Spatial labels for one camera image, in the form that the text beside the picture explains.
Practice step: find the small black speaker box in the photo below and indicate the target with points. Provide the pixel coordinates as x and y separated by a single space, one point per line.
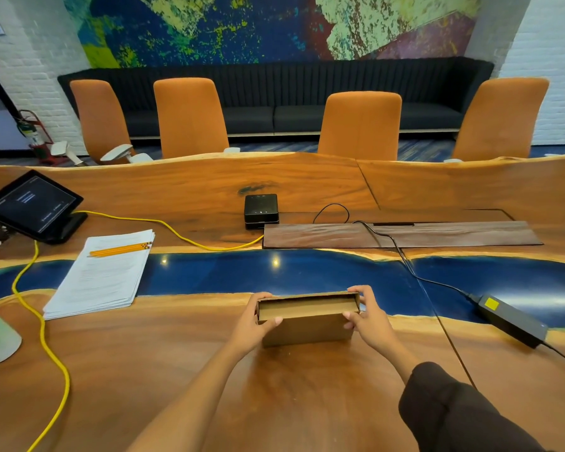
261 209

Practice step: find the fire extinguisher on red stand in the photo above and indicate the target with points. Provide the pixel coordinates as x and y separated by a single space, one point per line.
30 134

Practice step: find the colourful abstract wall mural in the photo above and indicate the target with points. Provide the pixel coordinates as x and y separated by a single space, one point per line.
263 28

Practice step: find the person's left hand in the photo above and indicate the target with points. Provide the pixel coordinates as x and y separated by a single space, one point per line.
245 327

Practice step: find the person's left thumb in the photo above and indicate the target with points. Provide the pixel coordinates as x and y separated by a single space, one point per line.
269 322

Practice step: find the person's left forearm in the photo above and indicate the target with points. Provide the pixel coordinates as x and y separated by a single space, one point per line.
188 400

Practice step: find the person's right hand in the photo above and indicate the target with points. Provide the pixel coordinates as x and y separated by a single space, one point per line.
374 324

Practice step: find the stack of white papers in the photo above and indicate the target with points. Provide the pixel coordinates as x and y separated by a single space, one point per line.
101 275

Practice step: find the yellow pencil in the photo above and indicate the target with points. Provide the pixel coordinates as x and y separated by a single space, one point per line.
120 248
122 252

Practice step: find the person's right thumb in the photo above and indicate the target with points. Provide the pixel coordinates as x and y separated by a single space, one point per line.
350 320

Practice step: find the black power adapter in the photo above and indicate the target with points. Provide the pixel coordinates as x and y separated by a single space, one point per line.
511 320

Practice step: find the dark wooden cover panel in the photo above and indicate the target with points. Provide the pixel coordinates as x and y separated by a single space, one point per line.
452 235

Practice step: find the orange office chair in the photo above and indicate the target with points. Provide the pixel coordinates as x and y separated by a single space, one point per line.
360 127
499 119
188 117
101 117

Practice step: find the brown cardboard box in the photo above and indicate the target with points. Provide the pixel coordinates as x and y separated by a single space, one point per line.
308 320

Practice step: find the person's right forearm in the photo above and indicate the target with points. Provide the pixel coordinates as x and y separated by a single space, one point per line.
452 409

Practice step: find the long black sofa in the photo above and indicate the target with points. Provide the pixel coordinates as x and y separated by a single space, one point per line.
273 89

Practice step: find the black tablet on stand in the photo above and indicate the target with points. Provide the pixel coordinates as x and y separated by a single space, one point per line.
30 204

